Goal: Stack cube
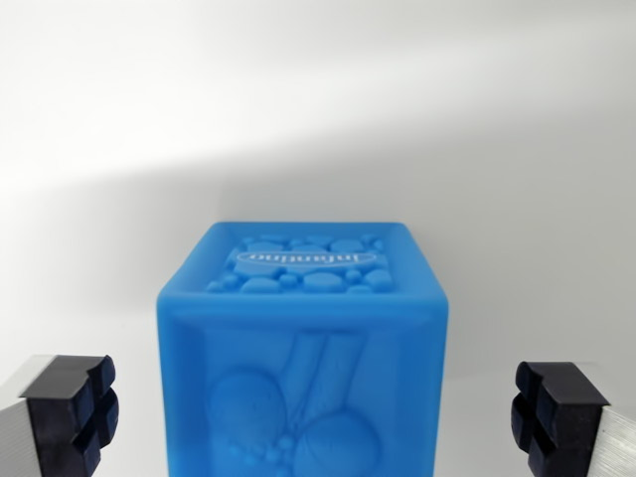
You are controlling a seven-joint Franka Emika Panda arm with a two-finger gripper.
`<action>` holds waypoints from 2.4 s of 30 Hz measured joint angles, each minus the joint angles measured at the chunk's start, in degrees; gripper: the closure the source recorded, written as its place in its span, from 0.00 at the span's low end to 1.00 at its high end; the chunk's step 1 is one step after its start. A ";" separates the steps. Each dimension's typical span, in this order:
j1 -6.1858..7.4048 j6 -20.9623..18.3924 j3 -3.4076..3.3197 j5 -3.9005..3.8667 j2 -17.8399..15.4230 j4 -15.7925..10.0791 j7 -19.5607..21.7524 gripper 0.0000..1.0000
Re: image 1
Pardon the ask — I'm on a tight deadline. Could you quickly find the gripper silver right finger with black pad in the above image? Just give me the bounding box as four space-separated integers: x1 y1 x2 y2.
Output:
510 360 636 477

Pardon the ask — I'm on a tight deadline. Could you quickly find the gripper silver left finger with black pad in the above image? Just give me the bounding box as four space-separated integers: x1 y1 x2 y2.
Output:
0 353 121 477

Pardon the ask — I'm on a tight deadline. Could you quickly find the blue embossed rubber cube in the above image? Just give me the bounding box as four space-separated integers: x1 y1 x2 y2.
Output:
154 221 452 477

